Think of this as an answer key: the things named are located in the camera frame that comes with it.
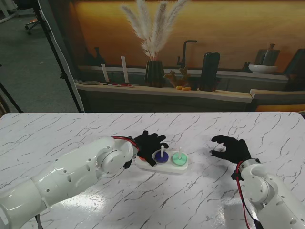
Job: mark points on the white pampas grass bunch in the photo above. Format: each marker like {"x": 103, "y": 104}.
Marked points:
{"x": 155, "y": 35}

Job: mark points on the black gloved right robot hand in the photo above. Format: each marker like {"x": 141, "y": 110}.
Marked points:
{"x": 237, "y": 150}

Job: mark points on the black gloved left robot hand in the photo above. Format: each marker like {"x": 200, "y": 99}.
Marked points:
{"x": 147, "y": 146}

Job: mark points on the yellow orange fruit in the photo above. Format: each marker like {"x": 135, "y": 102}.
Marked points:
{"x": 184, "y": 88}

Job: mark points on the tall white candle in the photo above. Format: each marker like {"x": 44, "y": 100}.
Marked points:
{"x": 124, "y": 69}

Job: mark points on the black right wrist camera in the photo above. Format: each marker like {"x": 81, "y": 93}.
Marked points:
{"x": 234, "y": 176}

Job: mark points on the office chair with orange seat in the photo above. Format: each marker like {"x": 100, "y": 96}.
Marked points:
{"x": 32, "y": 23}

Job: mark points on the white-edged kitchen backdrop panel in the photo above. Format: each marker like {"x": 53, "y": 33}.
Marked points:
{"x": 59, "y": 35}

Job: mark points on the black kitchen faucet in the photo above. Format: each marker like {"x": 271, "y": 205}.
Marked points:
{"x": 184, "y": 52}

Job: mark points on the white bowl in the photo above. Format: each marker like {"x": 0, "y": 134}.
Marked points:
{"x": 262, "y": 68}

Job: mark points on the brown plush toy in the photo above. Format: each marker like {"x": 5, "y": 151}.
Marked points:
{"x": 182, "y": 78}

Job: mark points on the dark teal box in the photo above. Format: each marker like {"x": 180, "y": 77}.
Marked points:
{"x": 295, "y": 71}

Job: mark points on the tall black cylinder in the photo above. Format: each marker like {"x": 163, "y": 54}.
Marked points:
{"x": 210, "y": 69}

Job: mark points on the white three-rod Hanoi tower base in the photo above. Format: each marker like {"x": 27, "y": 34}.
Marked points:
{"x": 166, "y": 169}

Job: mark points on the short white candle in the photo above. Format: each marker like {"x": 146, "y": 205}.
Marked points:
{"x": 104, "y": 72}

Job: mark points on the black tripod stand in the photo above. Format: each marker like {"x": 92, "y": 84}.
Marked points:
{"x": 61, "y": 75}
{"x": 10, "y": 97}

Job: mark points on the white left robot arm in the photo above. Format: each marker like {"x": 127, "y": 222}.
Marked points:
{"x": 71, "y": 174}

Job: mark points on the black ribbed vase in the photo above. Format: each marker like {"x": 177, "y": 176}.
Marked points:
{"x": 155, "y": 74}

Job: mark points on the wooden board with red pieces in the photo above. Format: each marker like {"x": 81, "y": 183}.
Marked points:
{"x": 119, "y": 85}

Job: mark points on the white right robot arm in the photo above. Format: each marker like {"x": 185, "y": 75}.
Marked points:
{"x": 262, "y": 186}

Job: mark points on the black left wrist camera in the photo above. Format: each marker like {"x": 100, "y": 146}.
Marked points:
{"x": 128, "y": 164}

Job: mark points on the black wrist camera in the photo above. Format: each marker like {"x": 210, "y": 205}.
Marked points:
{"x": 128, "y": 164}
{"x": 234, "y": 176}

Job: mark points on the small dark jar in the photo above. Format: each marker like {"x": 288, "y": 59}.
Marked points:
{"x": 246, "y": 67}

